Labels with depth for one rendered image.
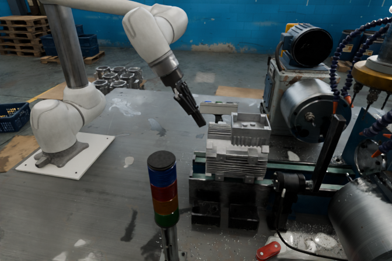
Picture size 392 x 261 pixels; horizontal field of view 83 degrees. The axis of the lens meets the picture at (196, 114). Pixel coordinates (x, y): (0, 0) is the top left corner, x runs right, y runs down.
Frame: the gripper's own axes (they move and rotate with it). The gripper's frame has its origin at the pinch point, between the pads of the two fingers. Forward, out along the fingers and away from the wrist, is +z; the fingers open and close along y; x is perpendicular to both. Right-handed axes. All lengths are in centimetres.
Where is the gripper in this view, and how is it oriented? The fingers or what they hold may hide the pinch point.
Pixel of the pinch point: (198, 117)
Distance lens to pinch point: 82.0
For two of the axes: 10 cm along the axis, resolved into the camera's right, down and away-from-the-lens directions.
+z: 5.0, 7.8, 3.8
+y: 1.1, -4.9, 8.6
